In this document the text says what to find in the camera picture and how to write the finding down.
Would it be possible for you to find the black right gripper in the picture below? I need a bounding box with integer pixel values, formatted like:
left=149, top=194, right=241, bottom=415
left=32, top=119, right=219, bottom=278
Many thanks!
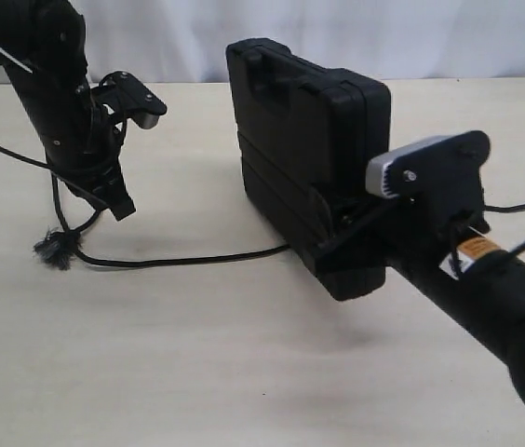
left=289, top=193, right=444, bottom=279

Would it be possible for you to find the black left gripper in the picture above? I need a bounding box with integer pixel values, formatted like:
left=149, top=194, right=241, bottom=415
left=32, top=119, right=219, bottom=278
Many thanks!
left=64, top=140, right=136, bottom=221

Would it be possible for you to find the black cord with frayed end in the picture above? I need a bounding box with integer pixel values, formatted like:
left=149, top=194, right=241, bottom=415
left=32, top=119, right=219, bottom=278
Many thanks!
left=32, top=153, right=525, bottom=271

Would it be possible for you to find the black plastic carry case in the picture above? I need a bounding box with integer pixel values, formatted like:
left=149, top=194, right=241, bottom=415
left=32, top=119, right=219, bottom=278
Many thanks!
left=224, top=38, right=393, bottom=301

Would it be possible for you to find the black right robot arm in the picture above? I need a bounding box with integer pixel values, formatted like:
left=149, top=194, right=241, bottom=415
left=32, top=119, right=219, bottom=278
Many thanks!
left=299, top=186, right=525, bottom=405

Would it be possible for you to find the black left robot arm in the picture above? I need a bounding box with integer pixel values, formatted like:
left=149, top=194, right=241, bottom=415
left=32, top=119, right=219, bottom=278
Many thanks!
left=0, top=1, right=135, bottom=220

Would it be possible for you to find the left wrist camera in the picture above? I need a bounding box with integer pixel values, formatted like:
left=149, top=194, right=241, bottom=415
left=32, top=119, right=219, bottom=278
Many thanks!
left=91, top=71, right=168, bottom=130

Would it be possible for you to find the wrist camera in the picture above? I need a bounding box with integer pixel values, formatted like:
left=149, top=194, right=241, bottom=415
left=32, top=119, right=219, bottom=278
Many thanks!
left=365, top=130, right=491, bottom=232
left=91, top=71, right=168, bottom=130

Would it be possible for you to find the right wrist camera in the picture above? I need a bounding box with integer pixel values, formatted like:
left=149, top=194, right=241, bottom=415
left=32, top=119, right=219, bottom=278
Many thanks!
left=365, top=130, right=491, bottom=232

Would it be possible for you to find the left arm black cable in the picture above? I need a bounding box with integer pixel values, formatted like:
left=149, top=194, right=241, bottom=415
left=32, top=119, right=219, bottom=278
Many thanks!
left=0, top=27, right=128, bottom=210

